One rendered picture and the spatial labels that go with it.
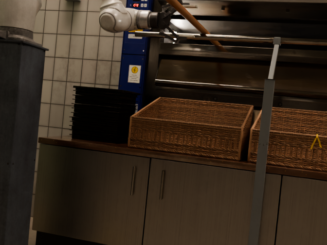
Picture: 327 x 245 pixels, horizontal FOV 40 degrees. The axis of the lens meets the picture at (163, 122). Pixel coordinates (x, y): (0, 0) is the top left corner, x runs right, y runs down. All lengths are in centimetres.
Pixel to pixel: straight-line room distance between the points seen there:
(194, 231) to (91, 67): 128
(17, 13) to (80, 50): 98
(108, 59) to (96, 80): 15
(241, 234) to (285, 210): 22
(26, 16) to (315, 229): 151
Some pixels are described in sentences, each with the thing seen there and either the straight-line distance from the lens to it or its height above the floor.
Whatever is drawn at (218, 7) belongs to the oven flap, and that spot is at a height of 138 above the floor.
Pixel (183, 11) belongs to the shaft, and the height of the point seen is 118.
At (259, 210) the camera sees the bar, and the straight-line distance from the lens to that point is 197.
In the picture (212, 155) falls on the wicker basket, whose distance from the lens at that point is 207.
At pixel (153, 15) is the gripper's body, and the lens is 210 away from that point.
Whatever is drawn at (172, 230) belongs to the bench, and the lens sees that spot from 212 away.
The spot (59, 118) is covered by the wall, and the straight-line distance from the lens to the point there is 292.
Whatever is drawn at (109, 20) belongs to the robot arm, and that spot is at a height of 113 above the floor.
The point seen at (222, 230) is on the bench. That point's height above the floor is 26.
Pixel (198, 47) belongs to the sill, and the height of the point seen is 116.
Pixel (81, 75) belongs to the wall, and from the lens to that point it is 286.
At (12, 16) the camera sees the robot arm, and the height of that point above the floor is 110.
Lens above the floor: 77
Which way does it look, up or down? 1 degrees down
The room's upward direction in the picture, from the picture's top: 6 degrees clockwise
